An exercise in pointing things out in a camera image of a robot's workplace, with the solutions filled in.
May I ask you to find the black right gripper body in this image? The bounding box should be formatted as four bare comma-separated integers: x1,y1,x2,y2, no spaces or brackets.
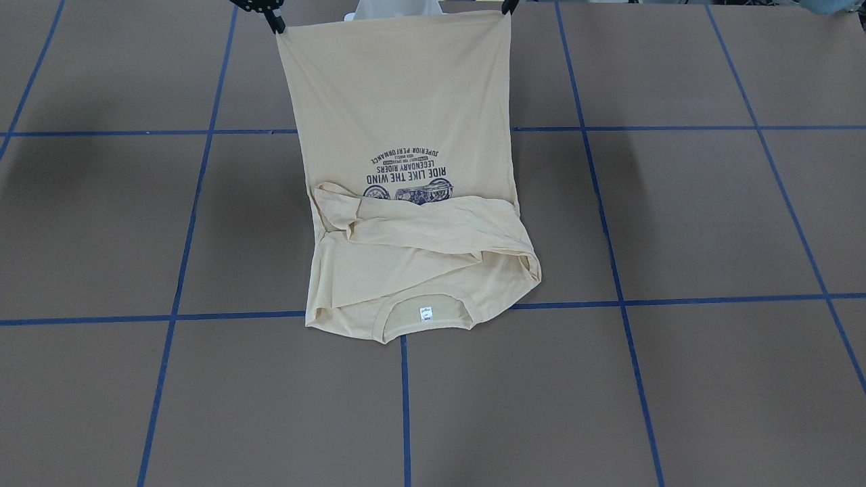
230,0,283,11

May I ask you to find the beige long-sleeve graphic shirt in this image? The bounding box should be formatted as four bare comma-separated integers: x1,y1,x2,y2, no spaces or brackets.
276,10,542,344

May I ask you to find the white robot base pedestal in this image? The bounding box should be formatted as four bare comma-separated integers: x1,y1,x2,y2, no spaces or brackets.
344,0,444,22

